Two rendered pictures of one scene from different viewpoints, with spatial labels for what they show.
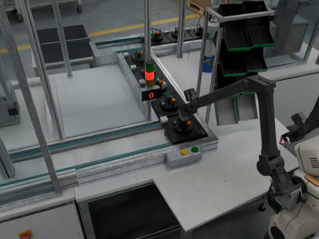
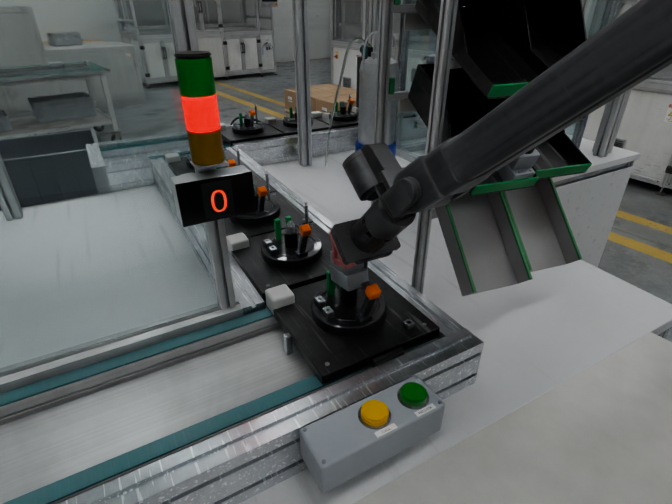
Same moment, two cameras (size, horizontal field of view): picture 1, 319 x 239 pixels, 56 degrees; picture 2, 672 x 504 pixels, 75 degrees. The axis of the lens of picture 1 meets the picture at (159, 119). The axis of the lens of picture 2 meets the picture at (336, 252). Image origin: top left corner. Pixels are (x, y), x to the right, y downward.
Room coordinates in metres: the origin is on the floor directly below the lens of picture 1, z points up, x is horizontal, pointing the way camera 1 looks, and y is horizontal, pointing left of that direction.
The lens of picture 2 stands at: (0.85, -0.03, 1.48)
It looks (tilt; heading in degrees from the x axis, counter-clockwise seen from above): 30 degrees down; 351
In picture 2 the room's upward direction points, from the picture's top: straight up
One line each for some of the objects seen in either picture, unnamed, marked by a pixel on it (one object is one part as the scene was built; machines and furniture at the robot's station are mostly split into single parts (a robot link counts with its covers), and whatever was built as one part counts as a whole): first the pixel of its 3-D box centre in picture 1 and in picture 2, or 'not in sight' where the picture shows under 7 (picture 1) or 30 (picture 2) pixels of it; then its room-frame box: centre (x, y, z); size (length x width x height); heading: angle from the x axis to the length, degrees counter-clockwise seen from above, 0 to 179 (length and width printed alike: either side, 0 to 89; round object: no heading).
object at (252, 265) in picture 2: (169, 99); (290, 236); (1.74, -0.07, 1.01); 0.24 x 0.24 x 0.13; 21
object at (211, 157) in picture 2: (149, 81); (206, 145); (1.54, 0.06, 1.28); 0.05 x 0.05 x 0.05
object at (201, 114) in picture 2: (149, 74); (201, 112); (1.54, 0.06, 1.33); 0.05 x 0.05 x 0.05
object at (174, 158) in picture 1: (183, 156); (373, 428); (1.27, -0.15, 0.93); 0.21 x 0.07 x 0.06; 111
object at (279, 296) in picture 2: (164, 120); (280, 299); (1.55, -0.03, 0.97); 0.05 x 0.05 x 0.04; 21
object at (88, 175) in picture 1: (151, 158); (236, 460); (1.26, 0.05, 0.91); 0.89 x 0.06 x 0.11; 111
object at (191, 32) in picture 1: (200, 28); (343, 109); (3.02, -0.41, 1.01); 0.24 x 0.24 x 0.13; 21
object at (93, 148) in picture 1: (138, 141); (189, 385); (1.41, 0.13, 0.91); 0.84 x 0.28 x 0.10; 111
